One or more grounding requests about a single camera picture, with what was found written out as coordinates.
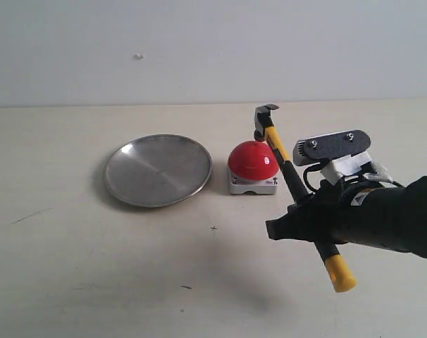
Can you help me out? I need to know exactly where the red dome push button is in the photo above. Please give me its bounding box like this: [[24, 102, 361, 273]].
[[228, 141, 279, 195]]

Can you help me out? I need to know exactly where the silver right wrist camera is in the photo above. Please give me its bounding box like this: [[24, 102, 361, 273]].
[[292, 130, 371, 166]]

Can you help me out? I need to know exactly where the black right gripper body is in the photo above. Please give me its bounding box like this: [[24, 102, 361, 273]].
[[307, 180, 354, 244]]

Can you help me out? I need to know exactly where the round steel plate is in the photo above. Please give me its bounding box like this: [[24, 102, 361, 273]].
[[103, 134, 213, 208]]

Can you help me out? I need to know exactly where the yellow black claw hammer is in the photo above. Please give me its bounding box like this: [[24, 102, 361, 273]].
[[254, 104, 357, 293]]

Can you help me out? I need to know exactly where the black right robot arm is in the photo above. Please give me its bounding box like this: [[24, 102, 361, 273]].
[[266, 176, 427, 259]]

